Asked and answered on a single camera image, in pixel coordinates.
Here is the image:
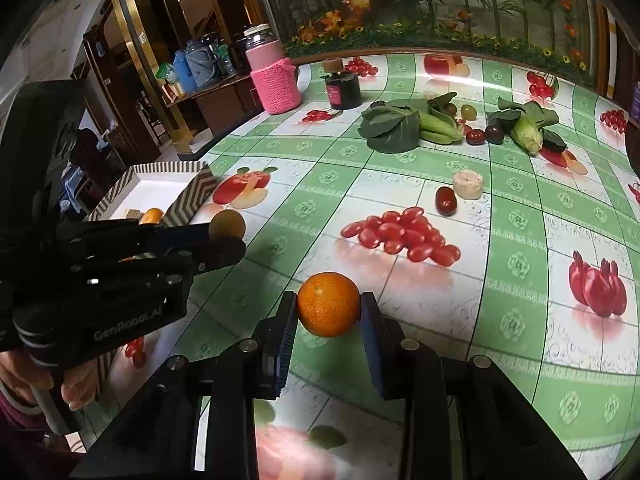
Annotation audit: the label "orange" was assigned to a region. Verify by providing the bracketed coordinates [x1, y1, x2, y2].
[139, 208, 164, 224]

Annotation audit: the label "tan round pear fruit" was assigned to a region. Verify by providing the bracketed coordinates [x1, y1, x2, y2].
[208, 209, 246, 240]

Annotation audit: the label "orange table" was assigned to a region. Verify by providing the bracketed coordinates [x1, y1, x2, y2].
[297, 272, 360, 338]

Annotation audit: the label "person's left hand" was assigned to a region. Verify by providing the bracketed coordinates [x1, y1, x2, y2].
[1, 350, 100, 412]

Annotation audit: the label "striped white storage box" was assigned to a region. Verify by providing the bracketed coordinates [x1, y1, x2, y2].
[87, 162, 218, 226]

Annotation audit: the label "wooden side cabinet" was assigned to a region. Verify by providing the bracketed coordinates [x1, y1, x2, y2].
[168, 75, 264, 136]

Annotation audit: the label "blue water jug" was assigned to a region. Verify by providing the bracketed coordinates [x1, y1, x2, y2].
[172, 50, 198, 94]

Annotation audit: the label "dark red date fruit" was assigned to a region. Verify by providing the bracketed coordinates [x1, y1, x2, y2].
[435, 186, 458, 217]

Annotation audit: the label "pale cylinder piece far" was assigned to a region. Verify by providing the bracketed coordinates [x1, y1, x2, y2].
[452, 169, 484, 200]

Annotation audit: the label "pink knitted sleeve jar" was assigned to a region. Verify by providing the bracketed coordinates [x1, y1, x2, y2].
[244, 23, 302, 115]

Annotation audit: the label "grey blue kettle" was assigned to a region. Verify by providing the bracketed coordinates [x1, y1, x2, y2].
[186, 39, 219, 89]

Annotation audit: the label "dark jar with cork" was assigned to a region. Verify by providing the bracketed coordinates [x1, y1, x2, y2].
[321, 58, 362, 110]

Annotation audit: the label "large green leaf vegetable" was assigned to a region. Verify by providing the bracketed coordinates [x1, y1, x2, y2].
[358, 104, 420, 154]

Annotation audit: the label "green bok choy stalks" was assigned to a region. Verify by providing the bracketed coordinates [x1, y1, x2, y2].
[414, 92, 464, 145]

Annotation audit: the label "red cherry tomato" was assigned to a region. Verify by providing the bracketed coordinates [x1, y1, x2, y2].
[465, 129, 486, 145]

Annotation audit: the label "dark plum fruit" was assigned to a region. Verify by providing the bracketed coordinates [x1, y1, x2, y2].
[485, 122, 506, 145]

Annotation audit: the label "small green grape fruit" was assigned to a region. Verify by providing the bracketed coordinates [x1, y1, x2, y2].
[460, 104, 477, 122]

